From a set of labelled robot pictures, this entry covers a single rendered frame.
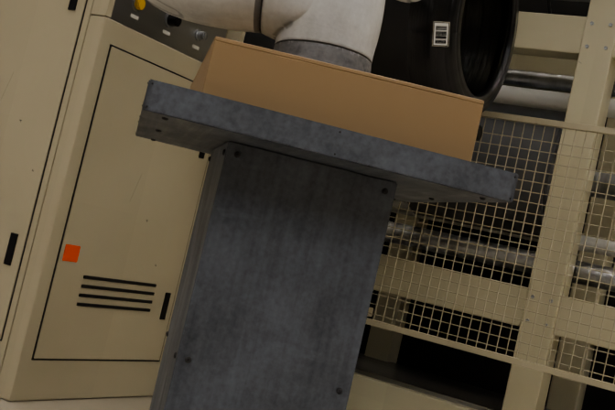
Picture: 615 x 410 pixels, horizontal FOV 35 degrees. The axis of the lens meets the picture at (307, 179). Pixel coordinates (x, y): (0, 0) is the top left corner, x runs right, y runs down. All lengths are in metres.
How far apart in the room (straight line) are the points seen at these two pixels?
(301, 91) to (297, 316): 0.31
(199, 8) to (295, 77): 0.26
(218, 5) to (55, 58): 0.94
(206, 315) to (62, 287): 1.02
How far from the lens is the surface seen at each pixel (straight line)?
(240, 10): 1.49
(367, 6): 1.47
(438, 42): 2.40
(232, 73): 1.29
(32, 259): 2.30
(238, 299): 1.35
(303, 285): 1.36
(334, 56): 1.43
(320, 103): 1.30
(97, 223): 2.37
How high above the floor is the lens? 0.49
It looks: 4 degrees up
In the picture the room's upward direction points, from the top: 13 degrees clockwise
